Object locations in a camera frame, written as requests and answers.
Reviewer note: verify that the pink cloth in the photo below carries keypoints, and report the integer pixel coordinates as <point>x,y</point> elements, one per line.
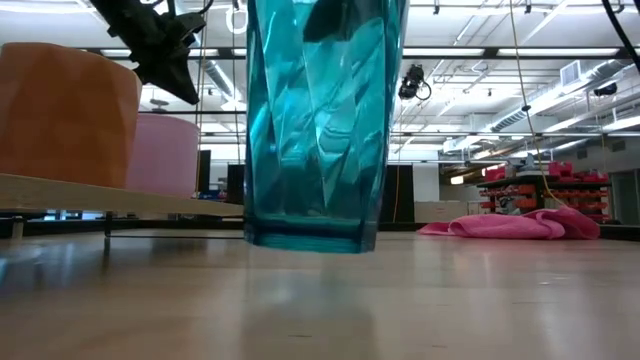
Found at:
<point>525,226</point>

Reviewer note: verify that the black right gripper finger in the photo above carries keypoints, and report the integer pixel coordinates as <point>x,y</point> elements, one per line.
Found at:
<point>327,20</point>

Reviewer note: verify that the teal faceted glass tumbler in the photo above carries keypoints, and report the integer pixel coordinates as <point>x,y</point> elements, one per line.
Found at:
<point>320,150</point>

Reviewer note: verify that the light wooden shelf board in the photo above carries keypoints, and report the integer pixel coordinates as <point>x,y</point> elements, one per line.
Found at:
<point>100,197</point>

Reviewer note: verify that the shelving with red bins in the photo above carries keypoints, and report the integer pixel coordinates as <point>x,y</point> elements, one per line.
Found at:
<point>550,192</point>

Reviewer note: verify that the pink cup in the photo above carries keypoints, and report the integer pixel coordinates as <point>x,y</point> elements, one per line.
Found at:
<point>162,157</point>

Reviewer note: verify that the black monitor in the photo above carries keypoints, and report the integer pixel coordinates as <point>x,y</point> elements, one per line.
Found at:
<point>205,170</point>

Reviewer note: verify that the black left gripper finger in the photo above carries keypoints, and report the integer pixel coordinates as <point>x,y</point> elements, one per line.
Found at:
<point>172,75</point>

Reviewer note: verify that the orange faceted ceramic mug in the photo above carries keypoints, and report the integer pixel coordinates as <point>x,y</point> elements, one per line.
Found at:
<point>65,115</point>

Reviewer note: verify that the small black ceiling fixture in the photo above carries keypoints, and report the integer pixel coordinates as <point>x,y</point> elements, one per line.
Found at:
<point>606,90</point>

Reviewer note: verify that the beige cardboard box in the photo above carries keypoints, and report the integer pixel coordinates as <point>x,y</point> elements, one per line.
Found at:
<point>440,211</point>

